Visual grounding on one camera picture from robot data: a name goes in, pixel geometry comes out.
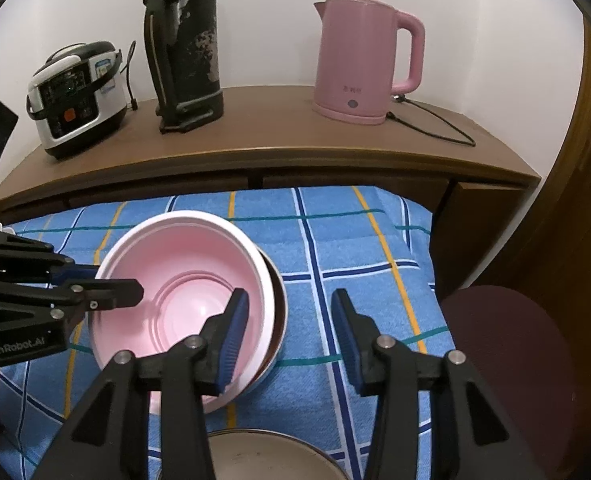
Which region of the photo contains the black kettle cable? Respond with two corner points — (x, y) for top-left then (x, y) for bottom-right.
(386, 92), (477, 148)

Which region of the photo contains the steel rimmed bowl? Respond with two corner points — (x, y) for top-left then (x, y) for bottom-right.
(158, 427), (349, 480)

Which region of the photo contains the black rice cooker cable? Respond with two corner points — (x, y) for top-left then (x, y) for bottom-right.
(124, 40), (139, 111)

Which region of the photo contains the dark red stool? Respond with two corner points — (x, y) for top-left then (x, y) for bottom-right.
(440, 285), (579, 480)

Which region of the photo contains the white rice cooker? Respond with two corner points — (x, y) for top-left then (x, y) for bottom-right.
(25, 41), (128, 160)

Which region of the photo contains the pink bowl white outside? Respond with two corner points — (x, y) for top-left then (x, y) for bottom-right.
(88, 211), (271, 416)

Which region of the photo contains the pink electric kettle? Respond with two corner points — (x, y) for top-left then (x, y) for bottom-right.
(311, 0), (426, 125)

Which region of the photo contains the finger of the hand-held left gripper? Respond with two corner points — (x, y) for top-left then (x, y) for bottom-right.
(0, 278), (145, 326)
(0, 227), (100, 283)

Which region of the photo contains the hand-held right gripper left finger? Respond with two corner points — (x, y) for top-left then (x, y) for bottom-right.
(28, 287), (250, 480)

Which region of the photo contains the wooden door frame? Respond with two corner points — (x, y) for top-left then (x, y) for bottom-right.
(443, 15), (591, 461)

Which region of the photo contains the black thermos flask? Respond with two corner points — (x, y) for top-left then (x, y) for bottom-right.
(142, 0), (224, 135)

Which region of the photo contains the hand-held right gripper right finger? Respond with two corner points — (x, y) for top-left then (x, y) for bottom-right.
(330, 288), (541, 480)

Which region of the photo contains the brown wooden cabinet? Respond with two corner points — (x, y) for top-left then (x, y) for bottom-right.
(0, 85), (543, 301)

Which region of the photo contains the dark rimmed bowl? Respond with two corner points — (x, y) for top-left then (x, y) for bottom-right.
(240, 250), (290, 396)

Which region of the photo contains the blue plaid cloth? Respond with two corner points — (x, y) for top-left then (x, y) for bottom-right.
(0, 186), (451, 480)

